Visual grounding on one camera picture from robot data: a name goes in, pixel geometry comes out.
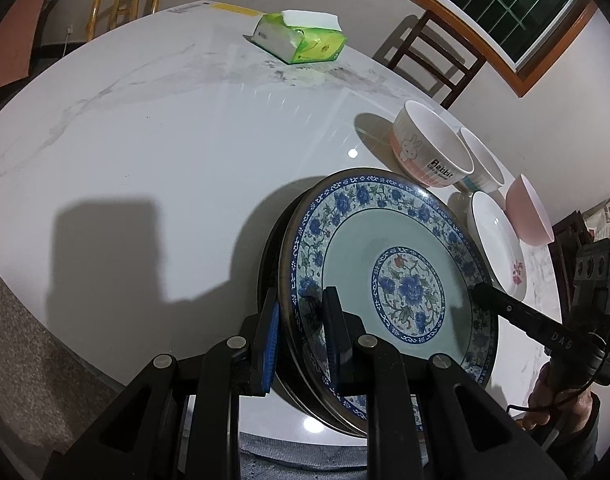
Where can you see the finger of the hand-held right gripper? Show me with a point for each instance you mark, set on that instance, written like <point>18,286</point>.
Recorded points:
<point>500,305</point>

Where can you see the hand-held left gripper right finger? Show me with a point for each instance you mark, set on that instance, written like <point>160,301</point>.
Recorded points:
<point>331,340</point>

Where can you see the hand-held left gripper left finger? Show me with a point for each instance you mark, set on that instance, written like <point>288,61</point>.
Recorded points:
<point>271,340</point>

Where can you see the dark plate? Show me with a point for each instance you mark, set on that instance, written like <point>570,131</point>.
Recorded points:
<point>270,270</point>

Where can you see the white plate pink flower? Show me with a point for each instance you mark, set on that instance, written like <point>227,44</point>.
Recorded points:
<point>495,230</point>

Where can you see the pink bowl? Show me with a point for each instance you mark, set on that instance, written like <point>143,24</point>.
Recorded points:
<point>525,215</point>

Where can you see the blue floral plate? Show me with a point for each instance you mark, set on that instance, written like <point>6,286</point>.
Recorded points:
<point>355,240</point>

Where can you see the white ribbed bowl blue print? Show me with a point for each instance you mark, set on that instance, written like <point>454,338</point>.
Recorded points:
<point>485,170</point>

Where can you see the white rabbit print bowl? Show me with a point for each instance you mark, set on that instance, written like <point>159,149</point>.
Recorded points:
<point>415,150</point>

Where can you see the person's right forearm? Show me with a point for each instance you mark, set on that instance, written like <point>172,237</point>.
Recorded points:
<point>605,440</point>

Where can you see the person's right hand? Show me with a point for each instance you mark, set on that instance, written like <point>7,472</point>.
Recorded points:
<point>542,395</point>

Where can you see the dark wooden chair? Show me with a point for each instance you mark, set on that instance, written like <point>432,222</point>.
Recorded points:
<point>572,240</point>
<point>460,42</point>

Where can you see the green tissue pack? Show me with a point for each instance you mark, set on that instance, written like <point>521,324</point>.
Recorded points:
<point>285,40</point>

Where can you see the yellow round sticker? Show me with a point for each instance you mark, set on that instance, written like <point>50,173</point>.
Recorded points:
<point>230,8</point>

